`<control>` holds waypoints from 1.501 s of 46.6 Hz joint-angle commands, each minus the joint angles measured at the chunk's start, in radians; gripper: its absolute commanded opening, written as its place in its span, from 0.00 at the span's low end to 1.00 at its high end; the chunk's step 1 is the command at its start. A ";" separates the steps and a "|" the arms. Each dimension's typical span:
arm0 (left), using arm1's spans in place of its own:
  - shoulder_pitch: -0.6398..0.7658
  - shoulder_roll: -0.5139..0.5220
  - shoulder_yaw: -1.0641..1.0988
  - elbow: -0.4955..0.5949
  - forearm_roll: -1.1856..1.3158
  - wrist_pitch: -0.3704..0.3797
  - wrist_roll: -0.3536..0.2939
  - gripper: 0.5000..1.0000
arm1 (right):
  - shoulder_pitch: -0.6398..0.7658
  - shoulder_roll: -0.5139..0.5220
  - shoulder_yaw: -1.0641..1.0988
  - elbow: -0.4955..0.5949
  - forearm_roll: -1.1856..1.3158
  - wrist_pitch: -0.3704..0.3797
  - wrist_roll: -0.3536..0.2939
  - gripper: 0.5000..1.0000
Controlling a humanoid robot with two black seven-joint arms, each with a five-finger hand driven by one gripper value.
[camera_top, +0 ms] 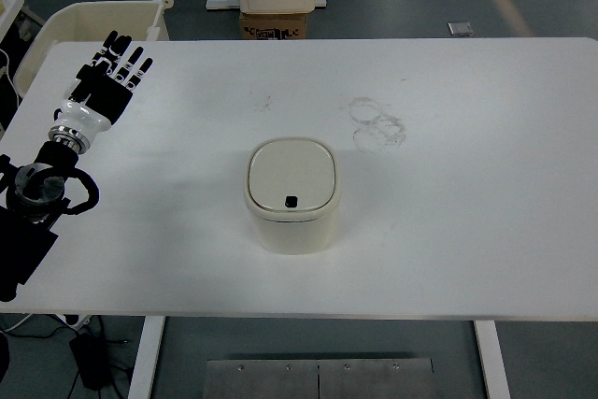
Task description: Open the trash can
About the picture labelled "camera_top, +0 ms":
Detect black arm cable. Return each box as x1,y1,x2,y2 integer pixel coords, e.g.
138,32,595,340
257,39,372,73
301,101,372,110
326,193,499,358
60,169,101,216

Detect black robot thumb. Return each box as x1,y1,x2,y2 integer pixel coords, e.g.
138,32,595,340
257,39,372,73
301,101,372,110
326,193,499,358
76,64,104,82

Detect cardboard box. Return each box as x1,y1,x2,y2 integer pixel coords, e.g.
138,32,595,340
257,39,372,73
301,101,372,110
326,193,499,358
239,13,308,40

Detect black floor cables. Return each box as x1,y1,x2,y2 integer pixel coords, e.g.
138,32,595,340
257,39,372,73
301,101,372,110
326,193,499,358
0,313,136,399

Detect white table foot bar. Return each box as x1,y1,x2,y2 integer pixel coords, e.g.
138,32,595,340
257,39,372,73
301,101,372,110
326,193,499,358
205,0,328,14

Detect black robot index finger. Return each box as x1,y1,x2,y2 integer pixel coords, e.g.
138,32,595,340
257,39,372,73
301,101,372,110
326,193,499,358
94,30,118,67

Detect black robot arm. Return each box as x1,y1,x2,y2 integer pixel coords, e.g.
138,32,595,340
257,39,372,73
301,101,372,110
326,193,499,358
1,31,153,302

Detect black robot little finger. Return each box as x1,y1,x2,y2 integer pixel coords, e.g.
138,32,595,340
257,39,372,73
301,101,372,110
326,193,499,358
125,58,153,92

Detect small grey floor plate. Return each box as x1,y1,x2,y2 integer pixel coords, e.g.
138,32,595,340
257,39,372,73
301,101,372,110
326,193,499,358
447,21,475,37

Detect black power adapter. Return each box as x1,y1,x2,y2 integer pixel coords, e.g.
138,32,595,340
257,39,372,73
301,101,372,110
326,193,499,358
69,334,113,392

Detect left white table leg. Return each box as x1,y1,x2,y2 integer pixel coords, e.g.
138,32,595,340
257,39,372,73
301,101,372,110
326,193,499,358
127,316,166,399

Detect white table leg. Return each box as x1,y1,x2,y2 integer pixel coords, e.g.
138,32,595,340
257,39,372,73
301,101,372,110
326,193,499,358
127,316,166,399
474,321,511,399

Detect right white table leg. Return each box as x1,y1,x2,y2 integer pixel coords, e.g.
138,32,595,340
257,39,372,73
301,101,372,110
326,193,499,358
474,321,511,399

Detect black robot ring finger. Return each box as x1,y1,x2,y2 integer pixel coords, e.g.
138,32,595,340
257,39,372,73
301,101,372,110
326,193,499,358
114,47,143,82

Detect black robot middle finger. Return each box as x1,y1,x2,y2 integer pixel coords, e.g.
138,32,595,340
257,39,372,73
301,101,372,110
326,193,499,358
105,36,131,74

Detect white shelf at left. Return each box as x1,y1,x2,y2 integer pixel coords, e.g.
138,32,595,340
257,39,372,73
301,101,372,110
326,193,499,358
0,0,24,41

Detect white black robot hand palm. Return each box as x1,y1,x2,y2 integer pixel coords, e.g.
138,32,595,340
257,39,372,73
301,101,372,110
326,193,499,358
54,69,133,142

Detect cream desktop trash can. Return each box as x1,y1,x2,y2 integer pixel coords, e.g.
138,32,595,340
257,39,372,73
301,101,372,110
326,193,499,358
244,137,342,255

